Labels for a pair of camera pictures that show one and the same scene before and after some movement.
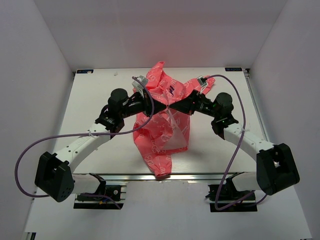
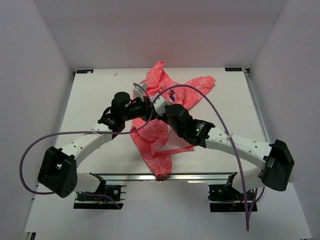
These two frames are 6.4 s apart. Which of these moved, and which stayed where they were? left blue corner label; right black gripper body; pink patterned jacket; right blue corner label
Moved: right black gripper body
Stayed: right blue corner label; left blue corner label; pink patterned jacket
